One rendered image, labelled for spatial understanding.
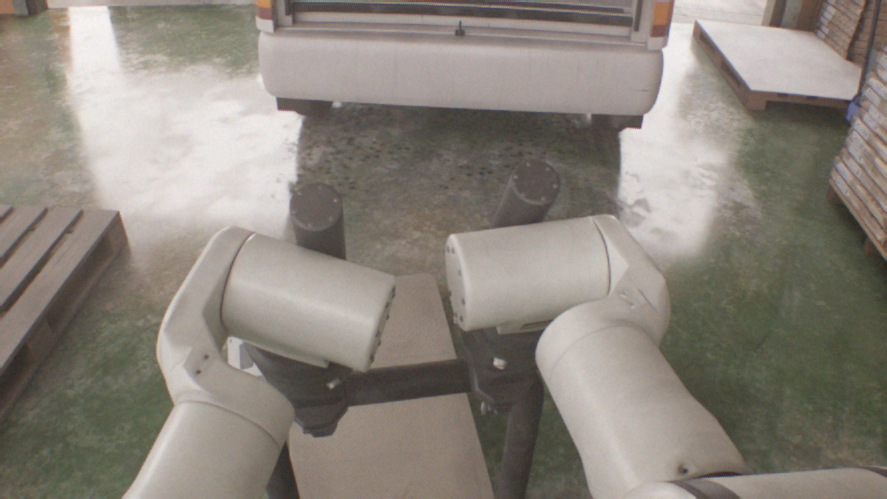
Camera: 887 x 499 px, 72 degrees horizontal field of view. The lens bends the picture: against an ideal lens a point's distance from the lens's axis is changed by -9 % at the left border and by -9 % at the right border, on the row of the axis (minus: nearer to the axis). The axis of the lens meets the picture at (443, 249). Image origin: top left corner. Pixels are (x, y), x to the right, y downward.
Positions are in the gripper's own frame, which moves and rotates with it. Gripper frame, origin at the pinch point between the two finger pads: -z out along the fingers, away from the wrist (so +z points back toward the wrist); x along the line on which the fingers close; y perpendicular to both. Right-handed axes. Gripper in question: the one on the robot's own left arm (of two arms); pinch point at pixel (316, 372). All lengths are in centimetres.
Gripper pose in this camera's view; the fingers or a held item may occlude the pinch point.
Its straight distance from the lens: 66.1
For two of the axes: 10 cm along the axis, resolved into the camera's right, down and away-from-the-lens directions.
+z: 1.1, -3.9, -9.2
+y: -9.8, 0.9, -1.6
